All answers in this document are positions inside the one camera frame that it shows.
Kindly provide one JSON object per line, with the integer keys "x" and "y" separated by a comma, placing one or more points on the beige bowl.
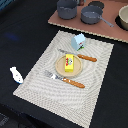
{"x": 123, "y": 14}

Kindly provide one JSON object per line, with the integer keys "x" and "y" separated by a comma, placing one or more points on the grey pot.
{"x": 67, "y": 9}

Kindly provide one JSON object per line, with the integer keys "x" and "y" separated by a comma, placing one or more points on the brown stove board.
{"x": 110, "y": 12}

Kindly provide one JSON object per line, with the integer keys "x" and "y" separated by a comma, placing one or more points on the light blue milk carton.
{"x": 78, "y": 42}

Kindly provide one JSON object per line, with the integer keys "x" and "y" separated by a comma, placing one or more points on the knife with wooden handle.
{"x": 79, "y": 55}

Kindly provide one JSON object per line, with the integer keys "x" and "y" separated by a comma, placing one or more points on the black burner plate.
{"x": 96, "y": 3}

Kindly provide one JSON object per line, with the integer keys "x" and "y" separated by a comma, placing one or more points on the beige woven placemat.
{"x": 72, "y": 103}

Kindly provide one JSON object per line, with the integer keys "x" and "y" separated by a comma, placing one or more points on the yellow butter box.
{"x": 69, "y": 63}

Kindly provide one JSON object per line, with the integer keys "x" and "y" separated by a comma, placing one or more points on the fork with wooden handle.
{"x": 54, "y": 76}

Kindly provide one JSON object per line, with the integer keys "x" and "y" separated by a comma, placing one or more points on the round beige plate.
{"x": 60, "y": 67}

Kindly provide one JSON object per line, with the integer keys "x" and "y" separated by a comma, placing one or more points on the grey saucepan with handle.
{"x": 91, "y": 14}

